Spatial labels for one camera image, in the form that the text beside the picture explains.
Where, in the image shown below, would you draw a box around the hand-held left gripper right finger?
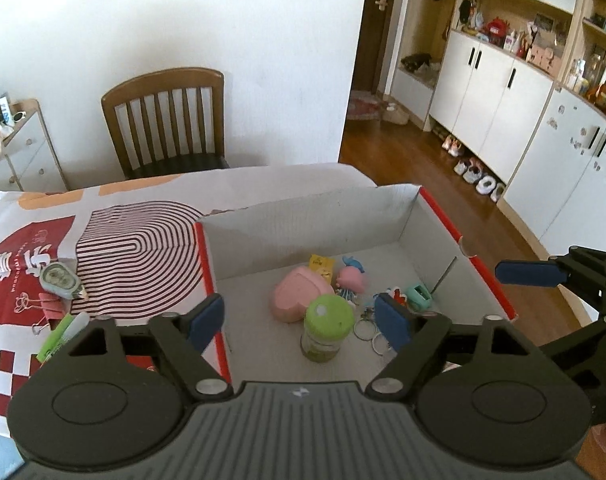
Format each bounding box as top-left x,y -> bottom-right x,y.
365,294 -> 540,403

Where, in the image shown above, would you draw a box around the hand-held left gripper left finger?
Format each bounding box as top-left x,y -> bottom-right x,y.
66,294 -> 235,403

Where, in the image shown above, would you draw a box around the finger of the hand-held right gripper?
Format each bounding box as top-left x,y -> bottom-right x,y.
538,305 -> 606,382
495,245 -> 606,307

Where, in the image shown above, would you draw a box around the metal key rings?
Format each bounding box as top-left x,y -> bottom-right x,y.
354,294 -> 410,357

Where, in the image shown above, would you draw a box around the light blue pencil sharpener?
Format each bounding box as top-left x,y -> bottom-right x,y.
405,284 -> 434,314

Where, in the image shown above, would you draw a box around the pink blue doll keychain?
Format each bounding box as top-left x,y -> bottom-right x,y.
336,266 -> 368,307

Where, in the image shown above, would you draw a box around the green-lidded glass jar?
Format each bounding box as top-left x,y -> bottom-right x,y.
300,294 -> 356,364

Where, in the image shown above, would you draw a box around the small yellow box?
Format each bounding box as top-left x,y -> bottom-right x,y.
308,255 -> 334,284

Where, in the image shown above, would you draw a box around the pink heart-shaped box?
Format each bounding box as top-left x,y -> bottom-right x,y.
269,266 -> 336,324

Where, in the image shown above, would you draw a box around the red cardboard box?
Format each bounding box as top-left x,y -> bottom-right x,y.
194,183 -> 518,387

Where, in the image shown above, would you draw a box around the white shoes pair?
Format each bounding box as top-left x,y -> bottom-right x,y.
455,157 -> 485,183
475,175 -> 506,203

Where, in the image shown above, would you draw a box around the printed red white tablecloth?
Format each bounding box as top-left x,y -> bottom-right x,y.
0,162 -> 380,438

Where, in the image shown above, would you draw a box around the green glue stick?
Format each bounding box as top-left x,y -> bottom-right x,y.
37,316 -> 84,362

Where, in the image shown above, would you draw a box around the grey-green correction tape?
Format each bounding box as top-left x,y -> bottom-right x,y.
39,262 -> 90,302

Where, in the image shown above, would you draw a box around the pink binder clip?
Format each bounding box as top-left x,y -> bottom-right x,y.
14,294 -> 70,335

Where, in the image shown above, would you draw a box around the patterned door rug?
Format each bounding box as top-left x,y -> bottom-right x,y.
346,91 -> 391,122

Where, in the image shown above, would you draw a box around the wooden chair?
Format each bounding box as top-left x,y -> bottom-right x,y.
101,67 -> 232,181

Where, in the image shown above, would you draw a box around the white drawer cabinet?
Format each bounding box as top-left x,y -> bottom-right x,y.
0,99 -> 67,192

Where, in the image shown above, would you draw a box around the brown wooden door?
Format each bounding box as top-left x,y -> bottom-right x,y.
352,0 -> 399,97

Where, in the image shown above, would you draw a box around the white wall cabinet unit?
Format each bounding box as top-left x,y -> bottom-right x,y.
425,0 -> 606,261

